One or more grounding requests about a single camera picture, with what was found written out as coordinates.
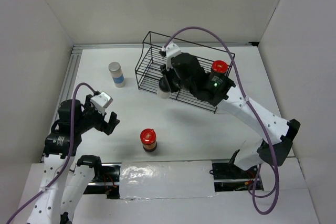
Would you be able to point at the silver lid blue label bottle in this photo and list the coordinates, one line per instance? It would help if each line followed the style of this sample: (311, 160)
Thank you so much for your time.
(117, 74)

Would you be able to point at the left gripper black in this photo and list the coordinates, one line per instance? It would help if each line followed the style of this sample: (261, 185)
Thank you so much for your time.
(103, 125)

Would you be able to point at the red lid jar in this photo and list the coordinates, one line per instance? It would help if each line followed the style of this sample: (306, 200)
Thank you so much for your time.
(148, 140)
(219, 68)

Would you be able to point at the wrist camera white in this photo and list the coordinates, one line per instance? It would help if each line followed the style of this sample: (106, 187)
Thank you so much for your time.
(170, 51)
(101, 101)

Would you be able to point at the black lid white bottle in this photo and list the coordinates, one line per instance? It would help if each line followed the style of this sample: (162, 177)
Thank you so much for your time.
(163, 90)

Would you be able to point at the white glossy tape sheet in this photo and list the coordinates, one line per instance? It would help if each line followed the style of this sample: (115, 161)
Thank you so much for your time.
(166, 180)

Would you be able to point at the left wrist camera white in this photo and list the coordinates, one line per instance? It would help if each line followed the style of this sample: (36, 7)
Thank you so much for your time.
(101, 101)

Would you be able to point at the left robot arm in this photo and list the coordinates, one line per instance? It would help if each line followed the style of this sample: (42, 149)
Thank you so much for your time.
(65, 179)

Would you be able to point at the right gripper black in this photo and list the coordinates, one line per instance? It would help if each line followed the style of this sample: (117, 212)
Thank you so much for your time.
(175, 88)

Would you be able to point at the aluminium rail frame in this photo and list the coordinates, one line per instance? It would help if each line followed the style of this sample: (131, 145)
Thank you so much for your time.
(179, 127)

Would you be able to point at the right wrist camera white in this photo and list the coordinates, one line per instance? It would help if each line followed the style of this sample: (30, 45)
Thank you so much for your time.
(170, 51)

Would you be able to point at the black wire rack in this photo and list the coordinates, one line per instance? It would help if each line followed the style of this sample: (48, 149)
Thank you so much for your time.
(148, 72)

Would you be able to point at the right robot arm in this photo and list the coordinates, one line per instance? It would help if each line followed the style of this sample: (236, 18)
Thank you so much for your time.
(277, 134)

